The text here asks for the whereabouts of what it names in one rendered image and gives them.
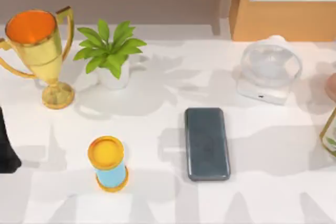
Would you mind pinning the dark grey phone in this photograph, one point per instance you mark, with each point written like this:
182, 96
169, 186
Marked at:
206, 144

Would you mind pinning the green plant in white pot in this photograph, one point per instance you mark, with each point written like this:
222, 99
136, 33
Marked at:
110, 51

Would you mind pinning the blue and yellow can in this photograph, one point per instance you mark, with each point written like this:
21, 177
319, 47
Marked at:
109, 163

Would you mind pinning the white desk fan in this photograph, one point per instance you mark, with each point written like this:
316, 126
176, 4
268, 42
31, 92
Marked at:
267, 72

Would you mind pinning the gold trophy cup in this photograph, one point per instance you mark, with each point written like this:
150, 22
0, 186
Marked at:
39, 51

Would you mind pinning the wooden cupboard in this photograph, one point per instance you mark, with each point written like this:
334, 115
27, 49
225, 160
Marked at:
286, 11

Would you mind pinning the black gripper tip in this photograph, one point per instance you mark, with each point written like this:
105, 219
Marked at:
6, 153

